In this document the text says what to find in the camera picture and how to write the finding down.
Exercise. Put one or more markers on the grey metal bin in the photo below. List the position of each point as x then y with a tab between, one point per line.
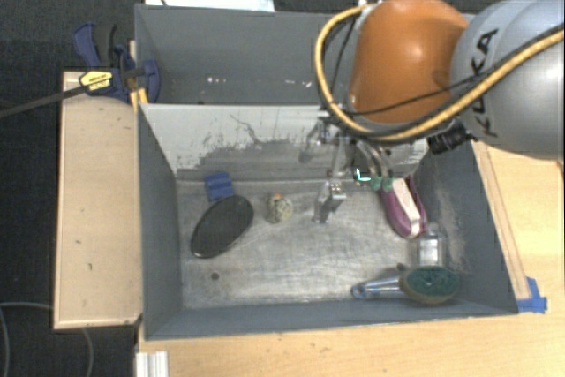
291	260

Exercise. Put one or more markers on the pale wood board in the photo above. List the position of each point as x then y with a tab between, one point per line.
99	212

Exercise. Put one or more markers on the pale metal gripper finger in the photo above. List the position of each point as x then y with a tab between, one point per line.
320	205
337	195

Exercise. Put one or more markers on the speckled beige ball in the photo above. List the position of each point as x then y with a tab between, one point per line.
279	208

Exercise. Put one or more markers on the black cylinder on white bracket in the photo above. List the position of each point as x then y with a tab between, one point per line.
448	140

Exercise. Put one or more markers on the blue ridged block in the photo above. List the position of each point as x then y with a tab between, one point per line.
218	186

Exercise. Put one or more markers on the black oval disc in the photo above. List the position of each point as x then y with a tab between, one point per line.
222	227

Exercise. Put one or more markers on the purple and white toy eggplant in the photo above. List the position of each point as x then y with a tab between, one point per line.
404	207

